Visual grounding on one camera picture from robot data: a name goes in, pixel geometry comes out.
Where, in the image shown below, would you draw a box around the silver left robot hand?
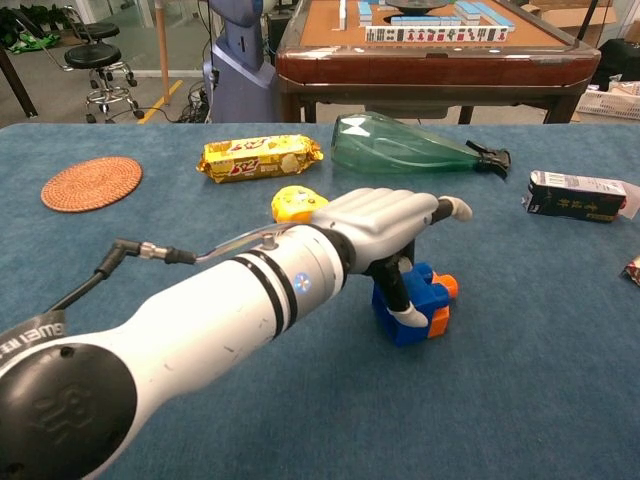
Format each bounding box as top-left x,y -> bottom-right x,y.
310,187 -> 474,329

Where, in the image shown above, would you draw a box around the blue building block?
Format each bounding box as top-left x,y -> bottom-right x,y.
370,261 -> 436,348

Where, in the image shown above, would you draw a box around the orange building block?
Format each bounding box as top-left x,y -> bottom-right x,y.
426,272 -> 460,340

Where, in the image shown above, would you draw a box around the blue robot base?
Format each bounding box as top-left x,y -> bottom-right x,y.
202,0 -> 279,125

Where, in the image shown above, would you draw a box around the green spray bottle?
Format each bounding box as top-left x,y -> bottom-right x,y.
330,111 -> 512,181

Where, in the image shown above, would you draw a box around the yellow tape measure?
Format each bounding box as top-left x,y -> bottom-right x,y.
270,185 -> 330,224

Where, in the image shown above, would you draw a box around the yellow biscuit packet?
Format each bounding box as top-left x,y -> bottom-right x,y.
196,133 -> 325,184

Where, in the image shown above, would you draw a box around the brown mahjong table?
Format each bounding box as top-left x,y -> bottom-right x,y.
274,0 -> 602,125

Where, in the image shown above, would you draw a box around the mahjong tile row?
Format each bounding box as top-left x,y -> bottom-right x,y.
364,24 -> 516,44

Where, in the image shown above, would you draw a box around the black and white carton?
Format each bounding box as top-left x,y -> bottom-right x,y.
521,169 -> 640,225

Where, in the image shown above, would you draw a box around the blue felt table cloth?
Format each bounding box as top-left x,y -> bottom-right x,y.
0,122 -> 640,480

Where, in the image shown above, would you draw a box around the white plastic basket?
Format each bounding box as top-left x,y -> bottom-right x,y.
574,88 -> 640,121

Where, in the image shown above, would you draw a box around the red silver foil packet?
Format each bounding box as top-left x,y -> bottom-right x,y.
619,253 -> 640,287

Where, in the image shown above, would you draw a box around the wooden pole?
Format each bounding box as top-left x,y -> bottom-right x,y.
154,0 -> 172,106

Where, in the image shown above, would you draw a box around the cardboard box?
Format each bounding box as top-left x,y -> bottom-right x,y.
529,0 -> 619,49

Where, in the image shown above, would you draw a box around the black bag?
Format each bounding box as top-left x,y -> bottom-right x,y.
589,38 -> 640,94

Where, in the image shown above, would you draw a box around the round woven coaster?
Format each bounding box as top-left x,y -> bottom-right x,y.
40,155 -> 145,214

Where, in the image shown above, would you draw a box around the black swivel stool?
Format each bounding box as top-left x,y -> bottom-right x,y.
63,42 -> 146,125
73,21 -> 139,89

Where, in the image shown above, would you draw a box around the dark table leg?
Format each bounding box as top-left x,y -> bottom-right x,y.
0,44 -> 39,119

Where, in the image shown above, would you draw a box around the green plants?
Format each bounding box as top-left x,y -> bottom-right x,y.
0,3 -> 71,55

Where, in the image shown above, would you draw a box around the tangled floor cables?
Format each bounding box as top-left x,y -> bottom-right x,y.
177,82 -> 211,125

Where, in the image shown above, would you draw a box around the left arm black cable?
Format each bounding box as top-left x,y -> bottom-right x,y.
44,222 -> 301,315

